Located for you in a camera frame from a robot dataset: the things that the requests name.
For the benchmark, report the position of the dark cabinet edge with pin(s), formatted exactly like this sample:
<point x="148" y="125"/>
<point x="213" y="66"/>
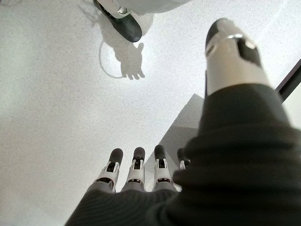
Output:
<point x="289" y="80"/>

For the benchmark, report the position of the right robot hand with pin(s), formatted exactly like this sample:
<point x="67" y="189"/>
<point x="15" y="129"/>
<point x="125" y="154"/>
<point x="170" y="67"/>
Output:
<point x="230" y="164"/>

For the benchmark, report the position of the white robot leg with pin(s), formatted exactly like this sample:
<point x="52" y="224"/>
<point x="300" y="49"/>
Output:
<point x="150" y="5"/>

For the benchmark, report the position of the black robot foot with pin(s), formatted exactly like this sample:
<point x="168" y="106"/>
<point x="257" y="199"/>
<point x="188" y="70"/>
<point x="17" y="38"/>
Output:
<point x="125" y="24"/>

